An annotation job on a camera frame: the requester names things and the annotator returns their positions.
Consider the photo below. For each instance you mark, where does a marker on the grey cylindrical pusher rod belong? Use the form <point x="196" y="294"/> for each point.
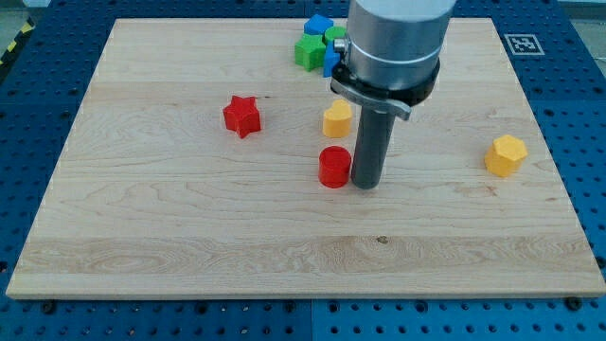
<point x="373" y="137"/>

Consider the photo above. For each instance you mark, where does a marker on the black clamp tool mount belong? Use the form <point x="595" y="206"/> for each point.
<point x="398" y="103"/>

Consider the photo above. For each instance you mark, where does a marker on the red cylinder block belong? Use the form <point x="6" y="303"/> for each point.
<point x="334" y="165"/>

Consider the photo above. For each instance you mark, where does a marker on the blue block behind arm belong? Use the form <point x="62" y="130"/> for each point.
<point x="331" y="58"/>

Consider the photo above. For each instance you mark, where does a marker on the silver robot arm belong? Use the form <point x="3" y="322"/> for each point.
<point x="389" y="62"/>

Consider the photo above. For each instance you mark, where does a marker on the green star block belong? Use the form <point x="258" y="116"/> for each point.
<point x="309" y="51"/>

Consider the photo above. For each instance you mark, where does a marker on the red star block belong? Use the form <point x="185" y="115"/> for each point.
<point x="242" y="116"/>

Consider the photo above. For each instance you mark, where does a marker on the yellow heart block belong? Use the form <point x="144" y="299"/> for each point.
<point x="337" y="119"/>

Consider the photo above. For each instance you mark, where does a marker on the green cylinder block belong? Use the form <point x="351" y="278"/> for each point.
<point x="332" y="33"/>

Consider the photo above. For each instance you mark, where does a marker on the blue pentagon block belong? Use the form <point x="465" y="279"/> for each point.
<point x="317" y="25"/>

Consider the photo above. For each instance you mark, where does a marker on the yellow hexagon block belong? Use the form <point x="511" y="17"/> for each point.
<point x="505" y="155"/>

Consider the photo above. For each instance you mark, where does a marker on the white fiducial marker tag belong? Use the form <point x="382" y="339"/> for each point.
<point x="522" y="44"/>

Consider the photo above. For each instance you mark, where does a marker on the wooden board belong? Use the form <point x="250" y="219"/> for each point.
<point x="153" y="198"/>

